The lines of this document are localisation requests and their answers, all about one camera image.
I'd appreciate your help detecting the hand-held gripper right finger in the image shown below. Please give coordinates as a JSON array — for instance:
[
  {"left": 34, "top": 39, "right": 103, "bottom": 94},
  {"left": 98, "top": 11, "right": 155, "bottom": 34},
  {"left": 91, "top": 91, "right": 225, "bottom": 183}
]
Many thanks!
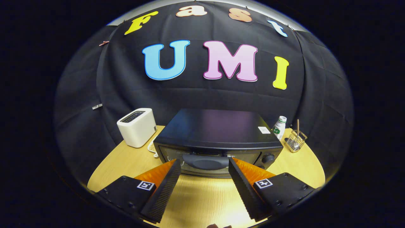
[{"left": 228, "top": 157, "right": 315, "bottom": 221}]

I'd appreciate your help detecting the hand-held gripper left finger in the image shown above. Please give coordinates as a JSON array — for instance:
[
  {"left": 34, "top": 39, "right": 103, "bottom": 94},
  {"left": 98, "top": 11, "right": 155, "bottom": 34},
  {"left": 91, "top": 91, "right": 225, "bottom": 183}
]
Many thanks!
[{"left": 97, "top": 159, "right": 182, "bottom": 224}]

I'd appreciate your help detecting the black toaster oven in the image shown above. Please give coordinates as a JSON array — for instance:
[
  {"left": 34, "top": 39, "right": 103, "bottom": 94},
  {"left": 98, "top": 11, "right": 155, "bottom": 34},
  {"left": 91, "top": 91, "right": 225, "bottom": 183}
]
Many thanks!
[{"left": 153, "top": 109, "right": 284, "bottom": 178}]

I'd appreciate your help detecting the metal wire mesh holder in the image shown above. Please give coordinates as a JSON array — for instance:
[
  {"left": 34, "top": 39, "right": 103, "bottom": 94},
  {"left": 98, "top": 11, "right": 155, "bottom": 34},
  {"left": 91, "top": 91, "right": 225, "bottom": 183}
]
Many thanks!
[{"left": 284, "top": 129, "right": 308, "bottom": 153}]

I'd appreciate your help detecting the white green drink bottle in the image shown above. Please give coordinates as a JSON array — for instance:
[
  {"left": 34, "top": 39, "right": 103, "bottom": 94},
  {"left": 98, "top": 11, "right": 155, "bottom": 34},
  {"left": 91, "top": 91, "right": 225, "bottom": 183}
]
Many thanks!
[{"left": 272, "top": 116, "right": 287, "bottom": 141}]

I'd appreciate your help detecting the small cream dish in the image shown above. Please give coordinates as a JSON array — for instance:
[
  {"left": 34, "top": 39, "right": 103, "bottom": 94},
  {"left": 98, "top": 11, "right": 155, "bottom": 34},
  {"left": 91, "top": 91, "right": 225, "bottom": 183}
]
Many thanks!
[{"left": 147, "top": 136, "right": 160, "bottom": 158}]

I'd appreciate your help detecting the white bread toaster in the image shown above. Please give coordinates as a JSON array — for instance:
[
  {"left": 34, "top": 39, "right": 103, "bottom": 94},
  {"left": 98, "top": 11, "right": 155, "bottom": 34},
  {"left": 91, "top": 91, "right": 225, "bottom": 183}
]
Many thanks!
[{"left": 117, "top": 108, "right": 157, "bottom": 149}]

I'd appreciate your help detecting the black backdrop cloth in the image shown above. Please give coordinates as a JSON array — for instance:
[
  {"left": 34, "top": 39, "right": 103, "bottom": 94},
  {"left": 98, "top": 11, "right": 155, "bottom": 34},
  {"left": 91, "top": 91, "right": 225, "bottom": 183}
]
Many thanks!
[{"left": 53, "top": 2, "right": 354, "bottom": 187}]

